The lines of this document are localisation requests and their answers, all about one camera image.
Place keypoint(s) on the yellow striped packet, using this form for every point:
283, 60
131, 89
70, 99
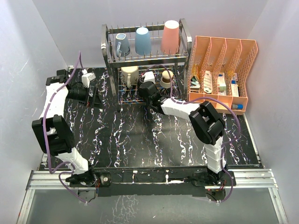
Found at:
195, 72

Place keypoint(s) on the cream floral mug green inside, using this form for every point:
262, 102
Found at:
130, 75

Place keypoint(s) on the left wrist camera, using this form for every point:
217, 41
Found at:
87, 77

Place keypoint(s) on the white blue medicine box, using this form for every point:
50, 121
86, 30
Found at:
234, 85

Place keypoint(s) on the white red medicine box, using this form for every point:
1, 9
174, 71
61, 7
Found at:
221, 84

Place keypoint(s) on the grey-blue handled mug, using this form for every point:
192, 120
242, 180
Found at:
122, 45

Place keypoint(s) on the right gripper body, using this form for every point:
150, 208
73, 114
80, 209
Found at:
142, 95

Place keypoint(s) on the steel two-tier dish rack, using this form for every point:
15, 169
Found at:
178, 62

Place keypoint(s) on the pink plastic cup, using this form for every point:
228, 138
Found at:
170, 38

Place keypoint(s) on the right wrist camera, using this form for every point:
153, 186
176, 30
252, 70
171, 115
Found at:
148, 77

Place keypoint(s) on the light blue plastic cup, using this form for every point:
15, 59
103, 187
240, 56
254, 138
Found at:
142, 41

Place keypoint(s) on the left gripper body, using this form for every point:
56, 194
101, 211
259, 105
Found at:
81, 94

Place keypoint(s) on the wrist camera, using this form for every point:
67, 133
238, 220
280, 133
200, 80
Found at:
148, 77
87, 77

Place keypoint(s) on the orange plastic file organizer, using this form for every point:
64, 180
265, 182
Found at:
222, 66

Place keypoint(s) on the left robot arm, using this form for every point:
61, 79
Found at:
52, 131

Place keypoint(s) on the cream and brown steel cup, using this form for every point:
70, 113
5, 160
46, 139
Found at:
165, 81

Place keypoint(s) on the teal white small items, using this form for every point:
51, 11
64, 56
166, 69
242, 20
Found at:
194, 85

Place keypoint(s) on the clear plastic cup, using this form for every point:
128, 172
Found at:
92, 89

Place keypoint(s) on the blue capped small bottle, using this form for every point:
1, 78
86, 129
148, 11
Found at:
237, 107

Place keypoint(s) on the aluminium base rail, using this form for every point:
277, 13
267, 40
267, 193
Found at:
155, 196

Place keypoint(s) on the white leaflet packet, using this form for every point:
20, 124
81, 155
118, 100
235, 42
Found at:
207, 82

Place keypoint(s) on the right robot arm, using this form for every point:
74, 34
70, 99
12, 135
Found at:
208, 127

